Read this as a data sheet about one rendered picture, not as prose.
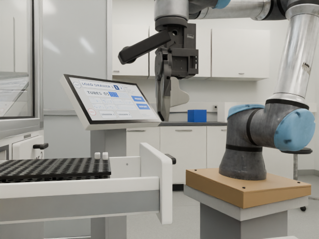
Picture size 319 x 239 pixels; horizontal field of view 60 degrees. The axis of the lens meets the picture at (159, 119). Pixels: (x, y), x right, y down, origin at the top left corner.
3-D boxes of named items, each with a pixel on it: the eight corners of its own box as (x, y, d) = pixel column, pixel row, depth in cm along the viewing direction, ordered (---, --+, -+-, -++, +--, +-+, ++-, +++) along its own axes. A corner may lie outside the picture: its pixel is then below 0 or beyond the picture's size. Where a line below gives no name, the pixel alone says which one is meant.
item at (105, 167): (109, 159, 66) (109, 156, 66) (111, 175, 49) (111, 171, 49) (101, 159, 66) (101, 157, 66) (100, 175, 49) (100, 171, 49)
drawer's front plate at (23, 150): (43, 166, 99) (43, 135, 98) (20, 187, 70) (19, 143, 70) (38, 166, 98) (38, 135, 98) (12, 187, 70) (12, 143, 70)
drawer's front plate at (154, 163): (145, 183, 74) (145, 142, 74) (172, 225, 46) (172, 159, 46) (139, 183, 74) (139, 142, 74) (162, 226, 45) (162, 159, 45)
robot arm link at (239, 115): (243, 142, 99) (246, 105, 99) (275, 148, 88) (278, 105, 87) (217, 142, 93) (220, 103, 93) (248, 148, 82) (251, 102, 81)
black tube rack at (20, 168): (109, 183, 67) (109, 156, 66) (111, 207, 49) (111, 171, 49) (9, 188, 62) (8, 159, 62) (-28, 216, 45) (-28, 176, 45)
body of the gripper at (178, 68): (199, 77, 57) (199, 18, 57) (158, 76, 56) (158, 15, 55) (188, 81, 65) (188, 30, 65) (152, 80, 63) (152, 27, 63)
